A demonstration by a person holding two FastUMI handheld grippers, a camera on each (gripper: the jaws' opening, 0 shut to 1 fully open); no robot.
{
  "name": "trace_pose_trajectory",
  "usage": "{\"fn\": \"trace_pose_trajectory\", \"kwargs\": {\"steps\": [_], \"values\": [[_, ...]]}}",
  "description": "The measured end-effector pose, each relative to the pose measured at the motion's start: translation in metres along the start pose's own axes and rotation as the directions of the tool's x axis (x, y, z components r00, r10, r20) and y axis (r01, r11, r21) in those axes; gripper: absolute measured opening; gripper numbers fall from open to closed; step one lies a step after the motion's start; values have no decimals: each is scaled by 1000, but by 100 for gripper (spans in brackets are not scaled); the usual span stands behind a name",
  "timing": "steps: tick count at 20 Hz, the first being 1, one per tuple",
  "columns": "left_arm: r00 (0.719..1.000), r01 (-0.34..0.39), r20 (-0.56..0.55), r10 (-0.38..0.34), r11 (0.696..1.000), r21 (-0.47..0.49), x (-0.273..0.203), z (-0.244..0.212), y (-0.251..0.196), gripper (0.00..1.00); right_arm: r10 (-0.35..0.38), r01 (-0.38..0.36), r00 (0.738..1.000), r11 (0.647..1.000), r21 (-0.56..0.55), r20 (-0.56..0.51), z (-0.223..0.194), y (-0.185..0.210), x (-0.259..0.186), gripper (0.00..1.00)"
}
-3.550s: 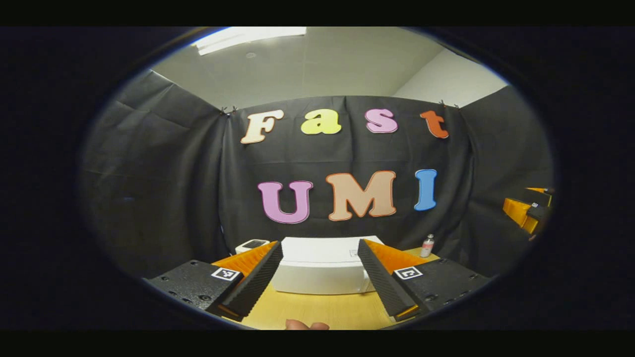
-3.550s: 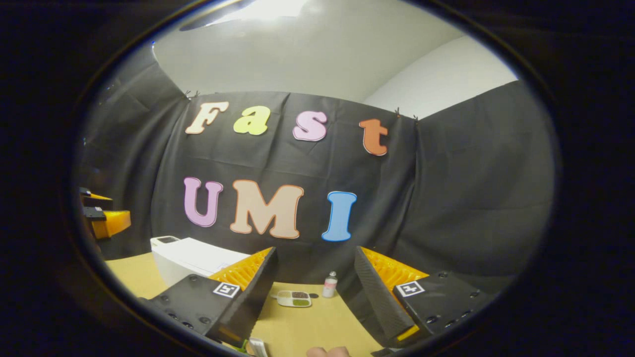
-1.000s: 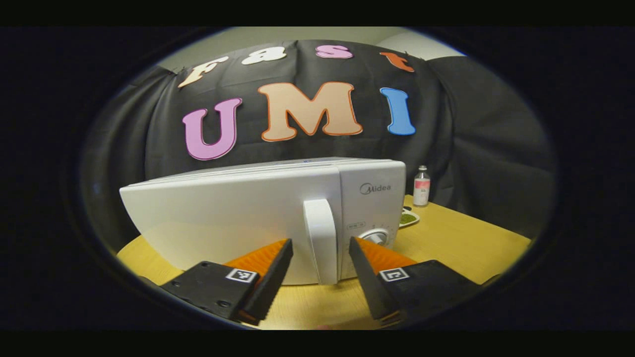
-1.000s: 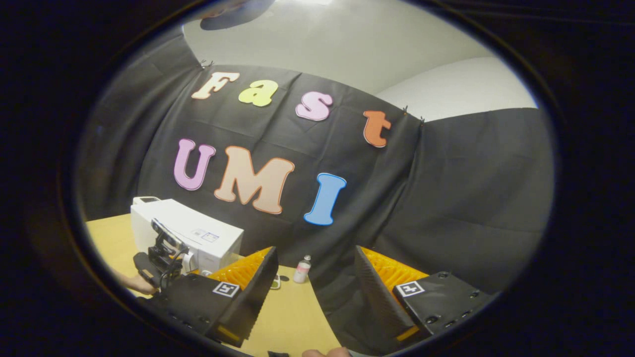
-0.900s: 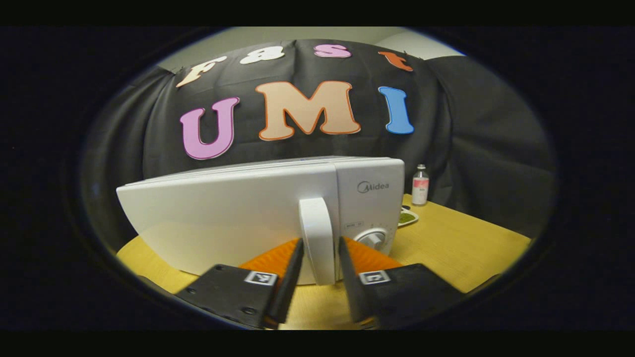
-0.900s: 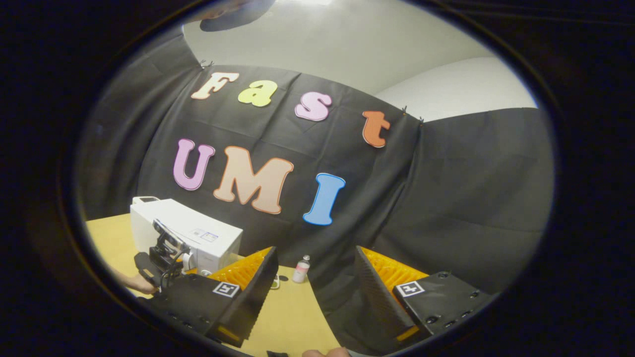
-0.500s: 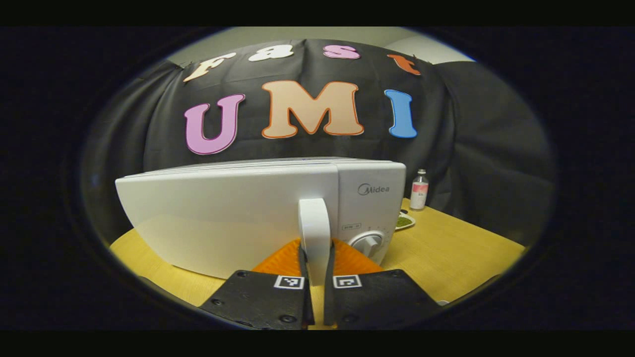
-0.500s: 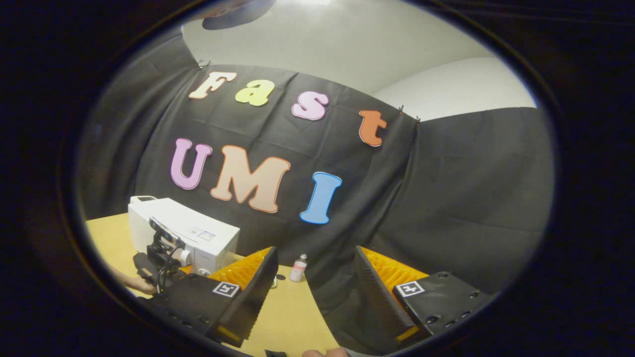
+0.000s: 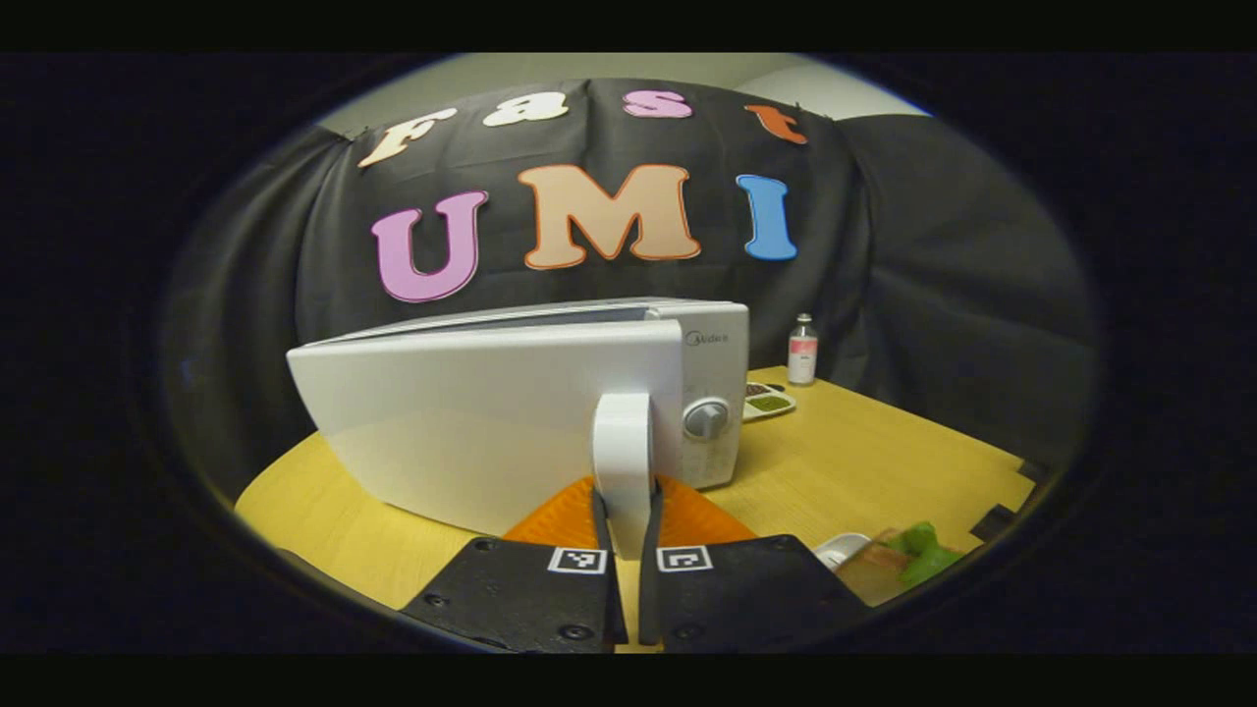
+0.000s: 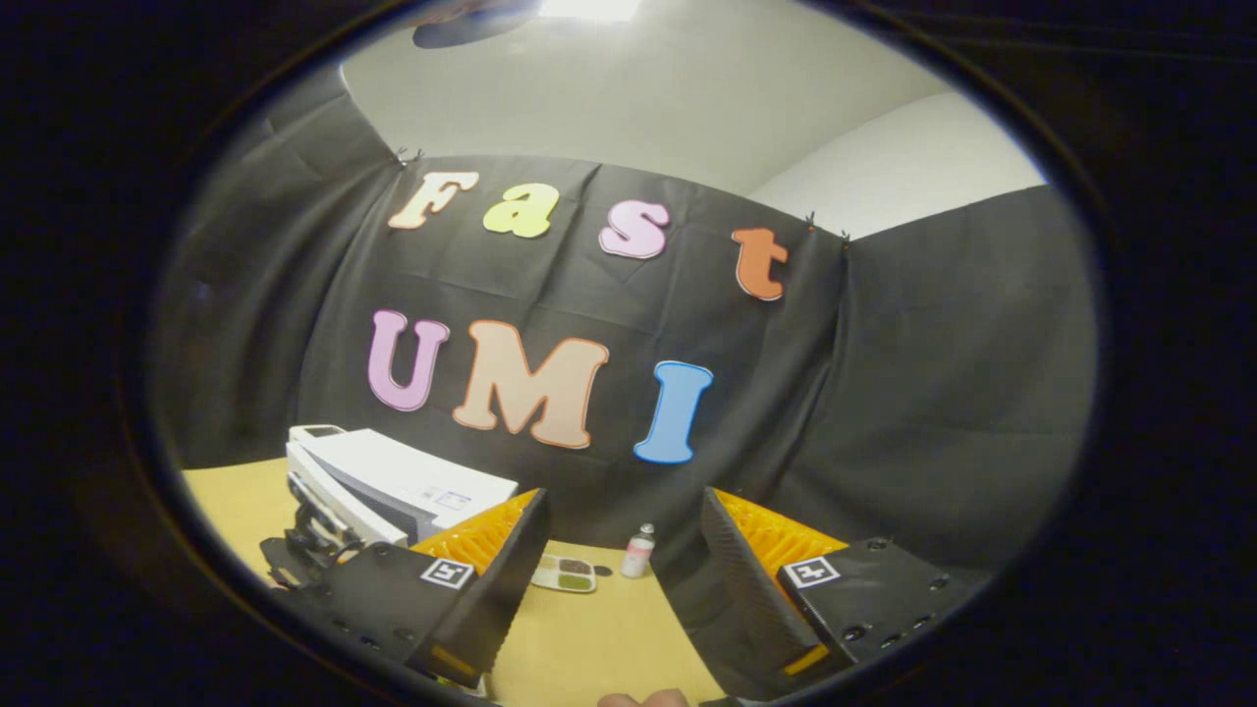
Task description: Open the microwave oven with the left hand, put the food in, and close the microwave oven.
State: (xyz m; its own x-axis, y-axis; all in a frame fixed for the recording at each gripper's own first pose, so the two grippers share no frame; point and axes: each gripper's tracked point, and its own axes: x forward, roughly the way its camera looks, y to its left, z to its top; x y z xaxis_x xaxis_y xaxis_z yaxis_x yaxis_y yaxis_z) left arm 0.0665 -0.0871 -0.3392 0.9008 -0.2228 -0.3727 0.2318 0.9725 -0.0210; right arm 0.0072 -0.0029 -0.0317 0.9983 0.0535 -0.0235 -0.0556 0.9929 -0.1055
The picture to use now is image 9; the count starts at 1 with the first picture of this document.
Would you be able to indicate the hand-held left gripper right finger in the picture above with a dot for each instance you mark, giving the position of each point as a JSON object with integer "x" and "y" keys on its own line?
{"x": 650, "y": 614}

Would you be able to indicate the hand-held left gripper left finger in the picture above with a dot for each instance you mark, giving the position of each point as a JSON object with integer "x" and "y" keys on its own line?
{"x": 613, "y": 614}

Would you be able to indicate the white microwave oven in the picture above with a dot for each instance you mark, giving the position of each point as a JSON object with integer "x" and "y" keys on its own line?
{"x": 471, "y": 432}

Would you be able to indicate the sandwich with green lettuce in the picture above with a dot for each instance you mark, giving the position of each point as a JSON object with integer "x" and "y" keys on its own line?
{"x": 918, "y": 555}

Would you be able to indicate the small white plate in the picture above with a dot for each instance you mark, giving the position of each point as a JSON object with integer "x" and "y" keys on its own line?
{"x": 840, "y": 550}

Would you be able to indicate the white divided condiment dish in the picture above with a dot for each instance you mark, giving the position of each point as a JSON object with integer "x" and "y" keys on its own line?
{"x": 768, "y": 401}

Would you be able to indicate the clear bottle with pink label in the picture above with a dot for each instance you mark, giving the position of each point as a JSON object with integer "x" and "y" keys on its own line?
{"x": 802, "y": 352}

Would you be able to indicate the black backdrop cloth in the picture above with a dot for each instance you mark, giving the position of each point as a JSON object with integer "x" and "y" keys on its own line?
{"x": 933, "y": 245}

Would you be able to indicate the black table edge bracket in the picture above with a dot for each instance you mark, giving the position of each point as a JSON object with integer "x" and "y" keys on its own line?
{"x": 1031, "y": 469}
{"x": 994, "y": 522}

